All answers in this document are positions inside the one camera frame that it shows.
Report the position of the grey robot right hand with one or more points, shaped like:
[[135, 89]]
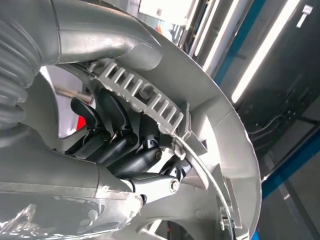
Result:
[[50, 185]]

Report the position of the blue metal shelf rack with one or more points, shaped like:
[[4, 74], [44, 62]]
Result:
[[287, 165]]

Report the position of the ceiling strip light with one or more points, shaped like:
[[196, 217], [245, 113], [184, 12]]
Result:
[[263, 49], [206, 26]]

